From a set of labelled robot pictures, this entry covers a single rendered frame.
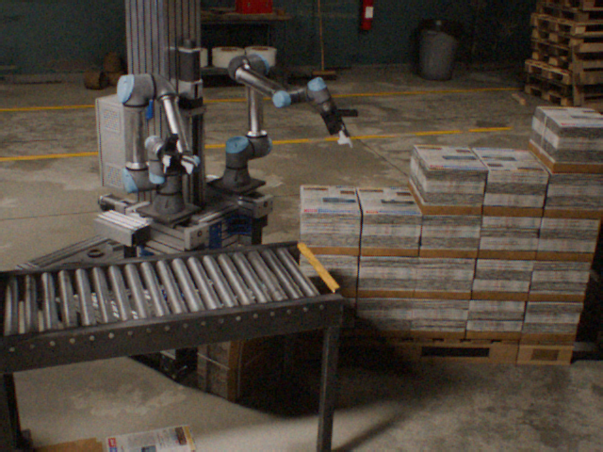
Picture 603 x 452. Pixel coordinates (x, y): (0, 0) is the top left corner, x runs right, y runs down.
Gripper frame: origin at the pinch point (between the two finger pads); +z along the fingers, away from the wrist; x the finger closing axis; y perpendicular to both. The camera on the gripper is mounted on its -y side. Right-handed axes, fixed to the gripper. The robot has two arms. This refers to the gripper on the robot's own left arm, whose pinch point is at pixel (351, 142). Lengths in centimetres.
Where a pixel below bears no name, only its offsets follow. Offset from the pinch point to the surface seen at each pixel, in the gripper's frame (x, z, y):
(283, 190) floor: -228, 83, 81
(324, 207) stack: 12.6, 19.2, 25.3
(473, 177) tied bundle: 18, 37, -44
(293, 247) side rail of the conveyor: 51, 15, 41
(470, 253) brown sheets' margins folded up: 19, 73, -28
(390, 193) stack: -9.2, 36.7, -5.1
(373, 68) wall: -706, 142, -35
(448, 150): -10, 30, -41
